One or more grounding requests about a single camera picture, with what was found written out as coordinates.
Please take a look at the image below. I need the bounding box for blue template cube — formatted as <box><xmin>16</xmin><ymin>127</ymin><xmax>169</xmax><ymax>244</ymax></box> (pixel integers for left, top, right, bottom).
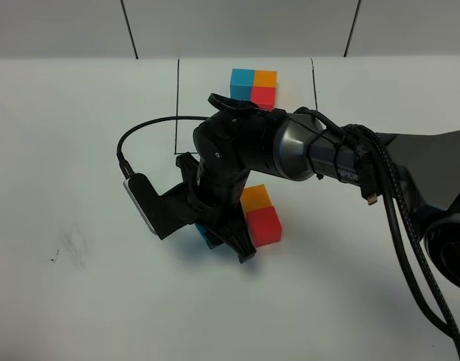
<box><xmin>230</xmin><ymin>68</ymin><xmax>255</xmax><ymax>101</ymax></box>

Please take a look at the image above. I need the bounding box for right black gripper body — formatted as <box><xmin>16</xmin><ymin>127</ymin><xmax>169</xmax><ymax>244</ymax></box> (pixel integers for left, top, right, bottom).
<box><xmin>193</xmin><ymin>112</ymin><xmax>253</xmax><ymax>227</ymax></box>

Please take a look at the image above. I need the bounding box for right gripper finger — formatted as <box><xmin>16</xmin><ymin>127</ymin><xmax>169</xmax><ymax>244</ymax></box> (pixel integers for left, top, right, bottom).
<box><xmin>205</xmin><ymin>231</ymin><xmax>224</xmax><ymax>249</ymax></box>
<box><xmin>210</xmin><ymin>202</ymin><xmax>256</xmax><ymax>263</ymax></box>

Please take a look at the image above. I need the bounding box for red template cube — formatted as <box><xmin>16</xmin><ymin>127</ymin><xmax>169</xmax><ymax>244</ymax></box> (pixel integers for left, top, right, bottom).
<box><xmin>250</xmin><ymin>86</ymin><xmax>276</xmax><ymax>111</ymax></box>

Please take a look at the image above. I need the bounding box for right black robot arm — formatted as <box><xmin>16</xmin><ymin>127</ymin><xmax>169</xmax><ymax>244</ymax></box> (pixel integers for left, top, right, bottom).
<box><xmin>193</xmin><ymin>108</ymin><xmax>460</xmax><ymax>288</ymax></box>

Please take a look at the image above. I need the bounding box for right black camera cable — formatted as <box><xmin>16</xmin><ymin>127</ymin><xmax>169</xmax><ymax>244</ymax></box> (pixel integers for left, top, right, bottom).
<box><xmin>116</xmin><ymin>114</ymin><xmax>210</xmax><ymax>178</ymax></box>

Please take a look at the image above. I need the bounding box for orange template cube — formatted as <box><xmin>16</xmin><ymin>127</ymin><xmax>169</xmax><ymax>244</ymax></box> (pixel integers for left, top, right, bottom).
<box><xmin>253</xmin><ymin>70</ymin><xmax>277</xmax><ymax>88</ymax></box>

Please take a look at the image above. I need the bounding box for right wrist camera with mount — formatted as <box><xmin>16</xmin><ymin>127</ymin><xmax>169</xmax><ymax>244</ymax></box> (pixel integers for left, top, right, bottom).
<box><xmin>124</xmin><ymin>153</ymin><xmax>198</xmax><ymax>239</ymax></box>

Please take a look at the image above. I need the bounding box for white template sheet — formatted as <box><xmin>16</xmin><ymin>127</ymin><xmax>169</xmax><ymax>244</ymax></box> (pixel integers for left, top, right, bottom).
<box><xmin>174</xmin><ymin>57</ymin><xmax>318</xmax><ymax>156</ymax></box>

